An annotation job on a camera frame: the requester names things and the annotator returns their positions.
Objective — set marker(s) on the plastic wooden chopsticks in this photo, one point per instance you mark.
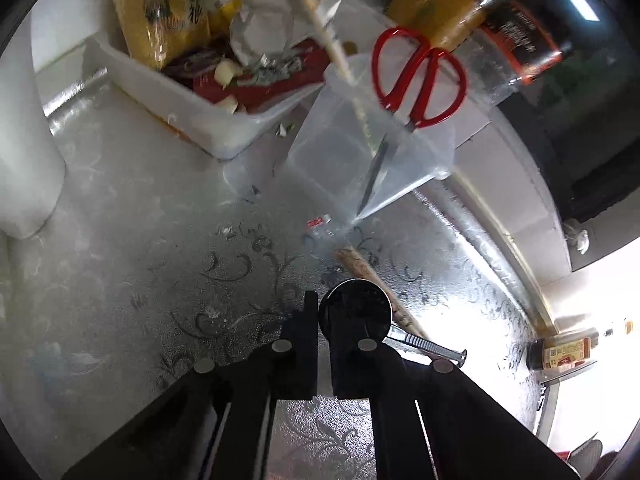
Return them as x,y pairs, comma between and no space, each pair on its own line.
370,275

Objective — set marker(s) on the white plastic bin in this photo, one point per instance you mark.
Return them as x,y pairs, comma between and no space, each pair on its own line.
200,120

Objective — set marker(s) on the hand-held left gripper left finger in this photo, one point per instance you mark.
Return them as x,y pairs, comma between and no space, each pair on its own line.
300,360

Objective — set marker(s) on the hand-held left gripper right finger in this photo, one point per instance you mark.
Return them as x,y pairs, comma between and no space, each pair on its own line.
350,365

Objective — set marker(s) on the white pipe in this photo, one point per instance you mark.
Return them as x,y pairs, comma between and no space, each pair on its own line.
25,160

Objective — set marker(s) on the clear jar yellow contents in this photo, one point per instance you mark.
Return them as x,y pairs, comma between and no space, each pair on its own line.
440,5

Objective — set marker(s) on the small jar with label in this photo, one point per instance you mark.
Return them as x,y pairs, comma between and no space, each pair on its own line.
565,352

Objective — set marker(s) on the clear plastic container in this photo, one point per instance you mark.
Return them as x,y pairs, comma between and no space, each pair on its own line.
350,160

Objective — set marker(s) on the crumpled foil bag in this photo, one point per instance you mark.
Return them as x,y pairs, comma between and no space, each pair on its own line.
270,20

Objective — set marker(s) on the garlic clove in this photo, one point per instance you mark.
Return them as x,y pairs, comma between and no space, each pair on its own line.
229,105
226,71

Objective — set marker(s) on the crumpled white tissue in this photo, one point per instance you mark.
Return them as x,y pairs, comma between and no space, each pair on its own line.
579,239

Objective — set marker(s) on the yellow snack packet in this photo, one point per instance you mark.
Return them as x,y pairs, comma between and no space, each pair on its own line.
160,10

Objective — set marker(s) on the red food packet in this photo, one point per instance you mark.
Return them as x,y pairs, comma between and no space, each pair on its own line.
270,80

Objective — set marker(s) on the clear jar black label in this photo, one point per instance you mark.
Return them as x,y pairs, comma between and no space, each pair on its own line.
520,45

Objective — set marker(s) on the paper wrapped chopsticks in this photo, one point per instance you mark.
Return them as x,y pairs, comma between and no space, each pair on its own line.
325,35

